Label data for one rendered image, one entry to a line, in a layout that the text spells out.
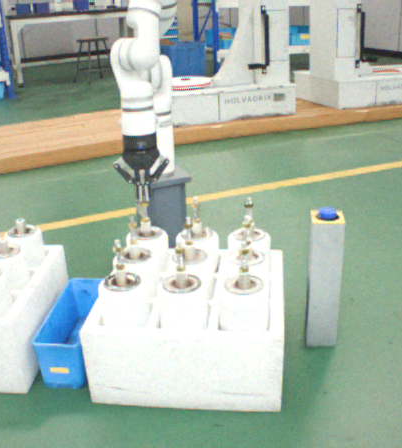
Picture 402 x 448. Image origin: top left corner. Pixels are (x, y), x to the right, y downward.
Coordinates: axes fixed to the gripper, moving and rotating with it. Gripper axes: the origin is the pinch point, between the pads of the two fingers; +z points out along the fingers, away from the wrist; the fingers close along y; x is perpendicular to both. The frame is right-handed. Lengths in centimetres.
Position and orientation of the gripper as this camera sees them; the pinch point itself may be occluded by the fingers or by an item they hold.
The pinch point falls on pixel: (143, 192)
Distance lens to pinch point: 128.3
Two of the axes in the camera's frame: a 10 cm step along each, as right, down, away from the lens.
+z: 0.4, 9.2, 3.8
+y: 9.9, -0.8, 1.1
